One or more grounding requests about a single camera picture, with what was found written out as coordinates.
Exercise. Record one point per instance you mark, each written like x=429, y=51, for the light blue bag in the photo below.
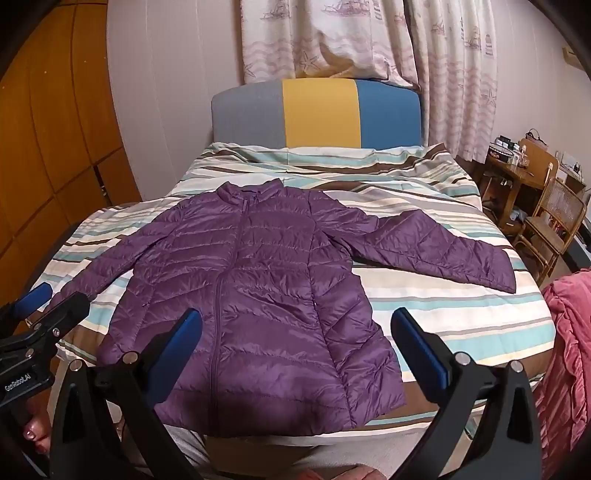
x=517, y=215

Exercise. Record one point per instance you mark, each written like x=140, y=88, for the wooden desk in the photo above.
x=512, y=177

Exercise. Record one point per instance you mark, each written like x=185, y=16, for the wooden wardrobe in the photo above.
x=51, y=124

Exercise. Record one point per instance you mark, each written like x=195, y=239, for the cane back wooden chair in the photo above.
x=561, y=207

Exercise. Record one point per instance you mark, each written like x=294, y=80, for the striped pillow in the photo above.
x=318, y=156

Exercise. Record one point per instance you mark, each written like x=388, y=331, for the striped duvet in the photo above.
x=443, y=318

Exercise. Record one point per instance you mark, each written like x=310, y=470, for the black round tin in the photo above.
x=500, y=153

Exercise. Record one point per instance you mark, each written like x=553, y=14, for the grey yellow blue headboard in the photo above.
x=318, y=113

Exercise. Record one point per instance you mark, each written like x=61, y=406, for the pink ruffled blanket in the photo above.
x=568, y=369

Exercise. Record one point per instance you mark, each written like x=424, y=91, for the patterned white curtain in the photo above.
x=351, y=37

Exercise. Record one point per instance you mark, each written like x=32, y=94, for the person's left hand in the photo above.
x=34, y=431

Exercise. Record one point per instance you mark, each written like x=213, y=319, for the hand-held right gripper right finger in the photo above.
x=418, y=350

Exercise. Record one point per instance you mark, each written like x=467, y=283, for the purple down jacket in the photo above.
x=258, y=286

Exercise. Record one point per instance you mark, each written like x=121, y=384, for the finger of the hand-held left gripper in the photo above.
x=32, y=296
x=64, y=310

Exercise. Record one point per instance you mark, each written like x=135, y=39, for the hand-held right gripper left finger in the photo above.
x=184, y=334

